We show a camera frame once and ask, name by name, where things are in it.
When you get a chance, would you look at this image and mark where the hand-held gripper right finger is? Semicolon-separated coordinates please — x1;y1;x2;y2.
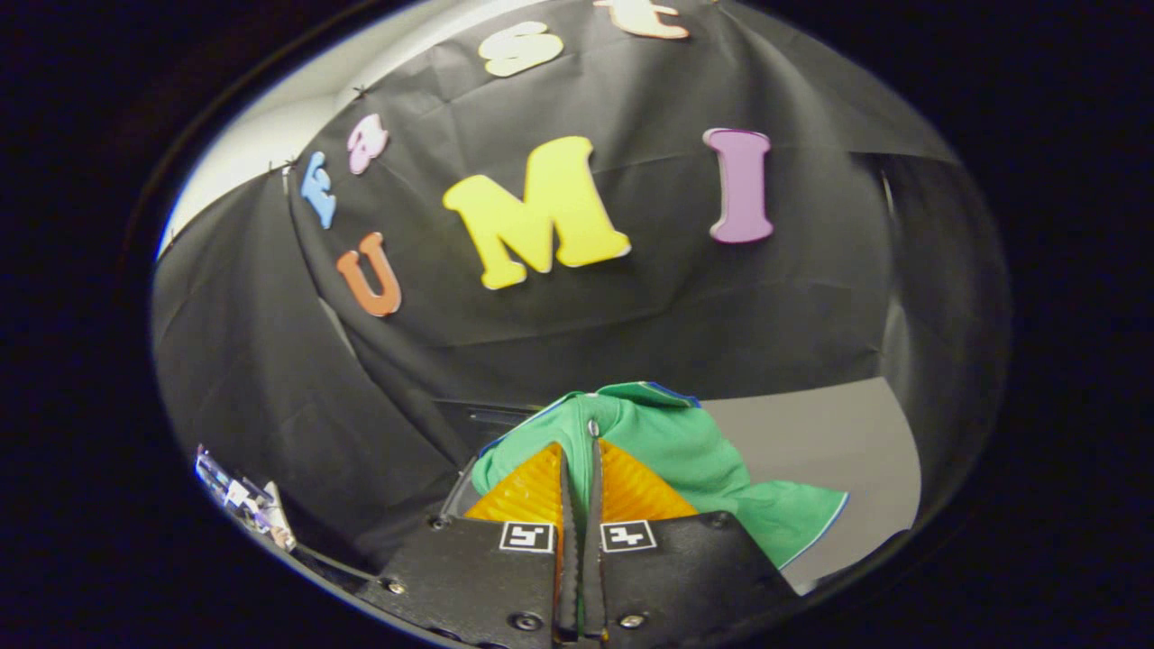
582;437;803;646

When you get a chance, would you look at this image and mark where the beige cabinet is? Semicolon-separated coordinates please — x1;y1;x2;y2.
701;376;923;596

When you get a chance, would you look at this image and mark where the black backdrop cloth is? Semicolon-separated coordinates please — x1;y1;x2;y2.
151;0;1011;578

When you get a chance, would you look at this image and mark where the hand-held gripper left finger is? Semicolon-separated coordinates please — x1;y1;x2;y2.
356;442;579;646

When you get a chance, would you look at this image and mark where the green polo shirt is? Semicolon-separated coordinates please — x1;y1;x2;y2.
472;381;850;571

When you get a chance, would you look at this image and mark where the white and blue plastic item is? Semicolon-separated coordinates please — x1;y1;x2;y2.
194;443;298;553

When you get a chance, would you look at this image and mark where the dark washing machine lid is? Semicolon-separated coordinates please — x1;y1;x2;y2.
433;399;560;468

